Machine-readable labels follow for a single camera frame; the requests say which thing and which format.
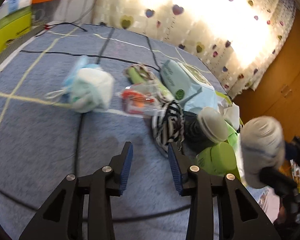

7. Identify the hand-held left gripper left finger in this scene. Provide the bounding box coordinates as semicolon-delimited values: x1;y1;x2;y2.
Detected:
19;141;134;240

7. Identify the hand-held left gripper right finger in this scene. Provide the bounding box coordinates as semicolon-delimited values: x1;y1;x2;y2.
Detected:
167;142;282;240

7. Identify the white sock with stitching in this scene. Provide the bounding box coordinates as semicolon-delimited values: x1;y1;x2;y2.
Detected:
239;116;286;189

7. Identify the green cloth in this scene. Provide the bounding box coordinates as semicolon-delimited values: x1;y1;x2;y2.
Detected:
225;126;241;147

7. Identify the light grey sock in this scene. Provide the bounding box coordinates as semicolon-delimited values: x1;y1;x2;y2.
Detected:
219;102;241;127

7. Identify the green cloth braided trim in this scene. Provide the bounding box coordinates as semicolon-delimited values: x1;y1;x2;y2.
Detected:
124;63;177;104

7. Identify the blue face mask bundle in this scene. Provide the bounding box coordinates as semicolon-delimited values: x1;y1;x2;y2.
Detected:
45;54;110;113

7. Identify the light green rounded case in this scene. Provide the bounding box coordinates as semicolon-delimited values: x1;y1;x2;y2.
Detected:
195;142;238;177

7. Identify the black white striped cloth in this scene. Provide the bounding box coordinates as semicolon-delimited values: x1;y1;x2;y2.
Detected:
151;100;208;155

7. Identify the clear packet with orange contents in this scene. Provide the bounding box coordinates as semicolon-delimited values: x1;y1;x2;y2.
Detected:
119;83;164;117

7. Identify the wooden wardrobe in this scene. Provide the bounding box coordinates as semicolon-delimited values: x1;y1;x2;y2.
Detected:
231;11;300;145

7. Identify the light blue plastic packet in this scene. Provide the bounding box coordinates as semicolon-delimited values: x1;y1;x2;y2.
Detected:
182;85;219;114

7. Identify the blue checked bed sheet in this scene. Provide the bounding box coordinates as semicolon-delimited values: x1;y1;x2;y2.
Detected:
0;24;285;240

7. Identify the white folded cloth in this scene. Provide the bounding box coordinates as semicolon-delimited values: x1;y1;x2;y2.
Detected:
71;67;115;113

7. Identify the wet wipes pack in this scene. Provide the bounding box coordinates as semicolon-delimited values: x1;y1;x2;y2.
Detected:
159;59;215;101

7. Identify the heart print curtain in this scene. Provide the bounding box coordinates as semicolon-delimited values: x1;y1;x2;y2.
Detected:
92;0;297;98

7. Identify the striped cardboard box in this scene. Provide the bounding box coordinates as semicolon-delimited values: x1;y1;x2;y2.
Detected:
0;26;44;72

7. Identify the clear storage bin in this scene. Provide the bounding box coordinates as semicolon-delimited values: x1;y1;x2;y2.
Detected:
31;0;64;29

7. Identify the green cardboard box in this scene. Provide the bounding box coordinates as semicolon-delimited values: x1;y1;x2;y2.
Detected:
0;12;32;61

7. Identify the white and green flat box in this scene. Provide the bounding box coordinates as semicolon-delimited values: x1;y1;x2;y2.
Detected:
0;5;32;34

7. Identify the blue white tissue pack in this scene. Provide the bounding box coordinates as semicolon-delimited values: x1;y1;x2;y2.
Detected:
1;0;34;14

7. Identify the black cable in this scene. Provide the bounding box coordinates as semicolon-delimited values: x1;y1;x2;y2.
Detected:
44;22;88;32

